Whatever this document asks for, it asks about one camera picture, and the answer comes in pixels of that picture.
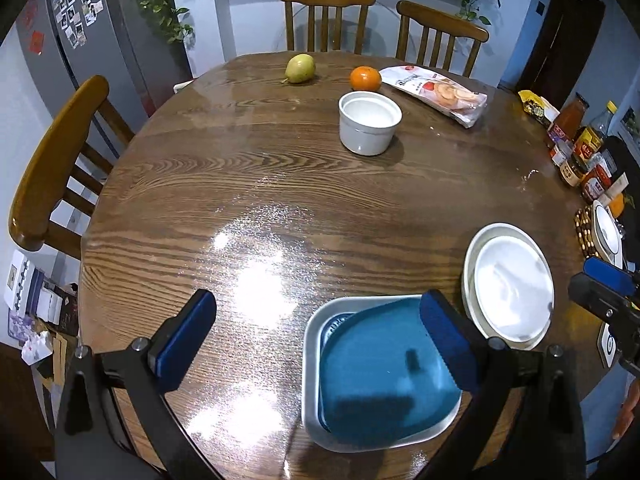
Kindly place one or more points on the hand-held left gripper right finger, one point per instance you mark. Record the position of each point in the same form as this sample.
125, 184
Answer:
450, 347

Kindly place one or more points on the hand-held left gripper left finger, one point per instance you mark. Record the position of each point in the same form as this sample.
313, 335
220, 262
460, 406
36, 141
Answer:
185, 347

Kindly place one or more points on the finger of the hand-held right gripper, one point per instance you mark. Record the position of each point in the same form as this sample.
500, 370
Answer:
607, 272
590, 295

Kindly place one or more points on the teal blue plate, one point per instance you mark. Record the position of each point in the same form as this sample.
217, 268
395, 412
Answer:
380, 365

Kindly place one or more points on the white ribbed bowl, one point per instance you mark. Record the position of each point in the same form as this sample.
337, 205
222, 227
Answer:
510, 280

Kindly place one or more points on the white round plates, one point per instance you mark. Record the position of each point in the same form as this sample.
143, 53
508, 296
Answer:
469, 260

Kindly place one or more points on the white square dish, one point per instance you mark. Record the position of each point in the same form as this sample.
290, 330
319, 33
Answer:
312, 345

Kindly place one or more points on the person's right hand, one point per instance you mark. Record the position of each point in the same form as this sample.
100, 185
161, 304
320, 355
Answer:
631, 407

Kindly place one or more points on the small white plate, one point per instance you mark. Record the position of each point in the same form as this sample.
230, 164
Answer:
607, 232

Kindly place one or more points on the wooden bead trivet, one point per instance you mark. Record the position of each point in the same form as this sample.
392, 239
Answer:
584, 232

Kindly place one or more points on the small orange fruit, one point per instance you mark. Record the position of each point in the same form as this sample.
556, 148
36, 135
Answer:
617, 205

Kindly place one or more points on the red labelled jar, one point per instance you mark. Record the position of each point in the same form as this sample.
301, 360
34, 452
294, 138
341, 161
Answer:
596, 185

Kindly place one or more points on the small brown sauce jar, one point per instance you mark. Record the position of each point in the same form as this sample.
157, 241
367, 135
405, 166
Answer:
572, 171

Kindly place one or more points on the brown cardboard piece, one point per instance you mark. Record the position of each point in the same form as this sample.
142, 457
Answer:
57, 360

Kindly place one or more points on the yellow labelled jar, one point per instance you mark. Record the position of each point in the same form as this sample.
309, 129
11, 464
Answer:
587, 145

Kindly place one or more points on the dark printed box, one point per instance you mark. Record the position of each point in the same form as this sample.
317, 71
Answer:
60, 307

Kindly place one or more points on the yellow capped bottle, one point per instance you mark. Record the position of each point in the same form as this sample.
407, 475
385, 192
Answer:
602, 122

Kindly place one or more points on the orange sauce bottle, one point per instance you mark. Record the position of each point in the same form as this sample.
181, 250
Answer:
567, 122

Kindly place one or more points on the purple paper sheet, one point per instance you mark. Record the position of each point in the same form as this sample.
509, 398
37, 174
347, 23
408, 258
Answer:
17, 330

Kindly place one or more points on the white printed box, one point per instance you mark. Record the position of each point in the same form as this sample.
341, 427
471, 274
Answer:
22, 280

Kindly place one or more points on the yellow snack packet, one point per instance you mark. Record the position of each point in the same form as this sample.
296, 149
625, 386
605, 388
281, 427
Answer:
537, 107

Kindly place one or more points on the wooden chair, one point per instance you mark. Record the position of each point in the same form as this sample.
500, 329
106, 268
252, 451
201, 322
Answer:
55, 160
440, 30
325, 5

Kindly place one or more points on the small white ramekin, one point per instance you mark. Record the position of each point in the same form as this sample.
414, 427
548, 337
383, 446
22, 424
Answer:
367, 130

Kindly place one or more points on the dark wooden door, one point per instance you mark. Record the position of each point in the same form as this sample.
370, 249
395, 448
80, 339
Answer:
560, 40

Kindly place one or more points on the white snack bag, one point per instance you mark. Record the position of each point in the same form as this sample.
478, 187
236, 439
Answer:
440, 92

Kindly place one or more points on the green pear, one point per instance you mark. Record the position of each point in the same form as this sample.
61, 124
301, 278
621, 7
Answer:
301, 68

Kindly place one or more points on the grey refrigerator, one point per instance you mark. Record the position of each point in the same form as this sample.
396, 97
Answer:
125, 35

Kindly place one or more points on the red fridge sticker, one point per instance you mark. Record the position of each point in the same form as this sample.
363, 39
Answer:
36, 44
30, 12

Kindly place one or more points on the green trailing plant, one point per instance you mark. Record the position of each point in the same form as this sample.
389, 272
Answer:
160, 0

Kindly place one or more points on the cluster of fridge photos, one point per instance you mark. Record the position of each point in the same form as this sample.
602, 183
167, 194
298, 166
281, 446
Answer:
75, 5

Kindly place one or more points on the black wall switch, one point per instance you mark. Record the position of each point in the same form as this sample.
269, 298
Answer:
541, 8

